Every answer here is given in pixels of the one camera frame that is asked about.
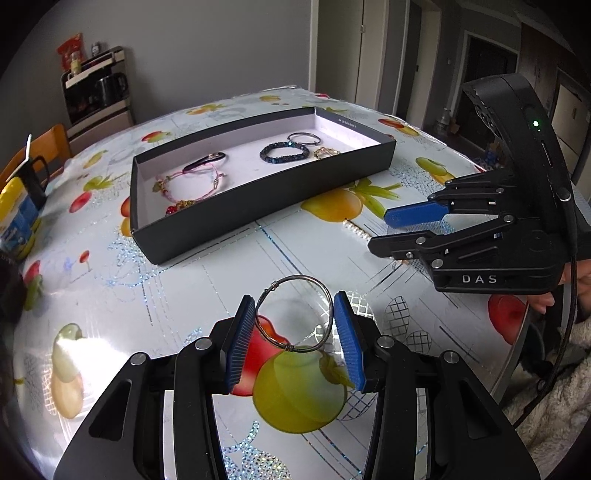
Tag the gold oval hair clip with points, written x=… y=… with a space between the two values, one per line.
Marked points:
x=323 y=151

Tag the white card in mug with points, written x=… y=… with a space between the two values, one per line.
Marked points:
x=22 y=157

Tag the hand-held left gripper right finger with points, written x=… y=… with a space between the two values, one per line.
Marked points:
x=351 y=346

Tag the fruit printed tablecloth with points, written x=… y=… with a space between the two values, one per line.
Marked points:
x=184 y=300

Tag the wooden chair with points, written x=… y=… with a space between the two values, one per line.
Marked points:
x=51 y=138

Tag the pearl hair pin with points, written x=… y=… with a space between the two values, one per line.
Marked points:
x=355 y=228

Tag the black white shelf cart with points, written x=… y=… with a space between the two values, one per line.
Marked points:
x=97 y=115

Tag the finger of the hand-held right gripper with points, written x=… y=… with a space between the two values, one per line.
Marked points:
x=401 y=247
x=415 y=214

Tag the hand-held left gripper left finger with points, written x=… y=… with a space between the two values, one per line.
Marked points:
x=240 y=346

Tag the person's right hand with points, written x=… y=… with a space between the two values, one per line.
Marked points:
x=540 y=301

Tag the red snack packet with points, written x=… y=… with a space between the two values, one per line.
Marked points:
x=70 y=50

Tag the black mug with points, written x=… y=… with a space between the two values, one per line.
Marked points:
x=34 y=180

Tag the person's right forearm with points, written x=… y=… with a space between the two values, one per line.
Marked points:
x=563 y=401

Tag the black kettle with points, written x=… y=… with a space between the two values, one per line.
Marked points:
x=111 y=88

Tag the yellow lid bottle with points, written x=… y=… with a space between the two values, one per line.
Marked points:
x=14 y=217

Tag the black cardboard box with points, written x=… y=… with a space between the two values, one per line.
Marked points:
x=277 y=203

